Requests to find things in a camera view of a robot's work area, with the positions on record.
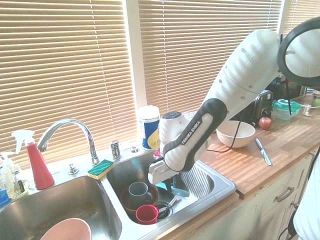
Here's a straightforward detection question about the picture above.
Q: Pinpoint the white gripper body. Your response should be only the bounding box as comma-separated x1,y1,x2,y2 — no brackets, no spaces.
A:
147,157,181,186

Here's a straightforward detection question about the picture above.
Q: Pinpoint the metal sink drain strainer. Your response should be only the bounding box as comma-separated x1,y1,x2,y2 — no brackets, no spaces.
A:
154,200,174,220

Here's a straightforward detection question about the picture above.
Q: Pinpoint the chrome sink sprayer cap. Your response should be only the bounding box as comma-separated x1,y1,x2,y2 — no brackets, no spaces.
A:
67,163,80,175

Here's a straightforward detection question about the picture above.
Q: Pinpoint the steel kitchen knife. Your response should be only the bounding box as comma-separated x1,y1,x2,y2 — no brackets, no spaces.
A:
255,137,273,167

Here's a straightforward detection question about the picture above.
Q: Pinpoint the stainless steel double sink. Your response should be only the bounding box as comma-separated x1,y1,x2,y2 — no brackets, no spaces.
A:
0,146,237,240

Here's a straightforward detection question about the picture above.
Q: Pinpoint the dark blue mug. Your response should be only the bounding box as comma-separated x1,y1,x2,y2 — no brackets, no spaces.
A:
157,187,174,201

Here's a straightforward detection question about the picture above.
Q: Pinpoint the grey ceramic mug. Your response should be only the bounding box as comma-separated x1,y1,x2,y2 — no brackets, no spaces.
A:
128,181,154,204

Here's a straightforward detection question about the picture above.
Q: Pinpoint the red enamel mug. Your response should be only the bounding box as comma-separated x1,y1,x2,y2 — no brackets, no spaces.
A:
135,204,160,225

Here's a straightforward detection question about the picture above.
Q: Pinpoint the brown wooden bowl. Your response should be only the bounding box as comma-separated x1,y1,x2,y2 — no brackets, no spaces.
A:
119,184,159,217

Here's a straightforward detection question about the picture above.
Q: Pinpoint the white blue wipes canister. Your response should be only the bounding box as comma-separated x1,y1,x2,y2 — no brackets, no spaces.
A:
137,105,161,152

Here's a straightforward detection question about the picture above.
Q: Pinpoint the green and yellow sponge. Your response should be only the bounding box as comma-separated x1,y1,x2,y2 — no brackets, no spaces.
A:
87,158,116,181

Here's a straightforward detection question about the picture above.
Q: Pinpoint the white ceramic bowl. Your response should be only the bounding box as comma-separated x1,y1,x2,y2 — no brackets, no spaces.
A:
215,120,257,149

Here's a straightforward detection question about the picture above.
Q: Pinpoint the chrome kitchen faucet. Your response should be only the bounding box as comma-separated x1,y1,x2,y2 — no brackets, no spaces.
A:
36,118,101,166

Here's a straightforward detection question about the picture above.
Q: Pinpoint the pink plastic bowl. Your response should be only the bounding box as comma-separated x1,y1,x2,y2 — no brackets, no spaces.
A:
39,217,92,240

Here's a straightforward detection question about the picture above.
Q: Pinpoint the red apple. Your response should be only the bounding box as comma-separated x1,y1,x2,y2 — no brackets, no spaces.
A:
258,116,273,130

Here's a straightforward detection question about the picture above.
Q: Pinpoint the black silver toaster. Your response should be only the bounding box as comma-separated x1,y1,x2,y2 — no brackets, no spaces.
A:
231,89,275,127

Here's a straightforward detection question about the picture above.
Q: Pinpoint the red spray bottle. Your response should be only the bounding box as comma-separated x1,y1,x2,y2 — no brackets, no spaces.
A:
11,129,56,191

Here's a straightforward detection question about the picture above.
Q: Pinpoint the white shirt torso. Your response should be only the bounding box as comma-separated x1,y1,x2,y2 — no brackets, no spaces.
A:
292,144,320,240

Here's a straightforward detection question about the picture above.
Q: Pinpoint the medium beige window blind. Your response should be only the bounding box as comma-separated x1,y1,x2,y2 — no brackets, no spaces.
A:
137,0,285,114

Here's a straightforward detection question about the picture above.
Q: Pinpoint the green-lidded plastic container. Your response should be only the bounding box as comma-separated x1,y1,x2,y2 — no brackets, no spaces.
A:
271,98,303,121

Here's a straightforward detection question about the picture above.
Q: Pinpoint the small glass jar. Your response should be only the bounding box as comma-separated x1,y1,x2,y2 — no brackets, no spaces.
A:
7,171,31,199

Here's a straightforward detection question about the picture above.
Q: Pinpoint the dark countertop appliance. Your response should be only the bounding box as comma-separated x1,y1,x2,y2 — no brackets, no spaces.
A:
265,74,309,101

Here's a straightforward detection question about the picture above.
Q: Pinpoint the wide beige window blind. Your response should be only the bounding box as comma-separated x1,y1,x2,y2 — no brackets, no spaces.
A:
0,0,131,171

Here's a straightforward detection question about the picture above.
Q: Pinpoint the clear plastic box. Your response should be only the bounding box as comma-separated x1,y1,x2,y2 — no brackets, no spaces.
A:
299,93,320,117

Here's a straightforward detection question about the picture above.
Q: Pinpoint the clear pump soap bottle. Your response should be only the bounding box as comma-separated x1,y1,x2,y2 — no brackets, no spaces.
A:
0,151,16,199

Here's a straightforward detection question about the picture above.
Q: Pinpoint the blue dish soap bottle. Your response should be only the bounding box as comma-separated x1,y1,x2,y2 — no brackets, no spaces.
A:
0,188,11,206

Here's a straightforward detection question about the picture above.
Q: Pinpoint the narrow beige window blind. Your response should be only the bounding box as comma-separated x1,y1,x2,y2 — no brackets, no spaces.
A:
281,0,320,36

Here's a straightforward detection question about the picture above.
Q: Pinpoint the chrome faucet handle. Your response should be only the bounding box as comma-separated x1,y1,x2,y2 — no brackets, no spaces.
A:
110,140,123,160

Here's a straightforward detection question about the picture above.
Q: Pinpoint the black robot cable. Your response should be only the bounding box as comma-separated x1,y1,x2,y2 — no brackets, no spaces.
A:
206,119,243,153

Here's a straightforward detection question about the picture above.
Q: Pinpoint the brass cabinet drawer handle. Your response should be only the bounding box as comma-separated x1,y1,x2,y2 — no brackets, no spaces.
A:
275,185,296,203

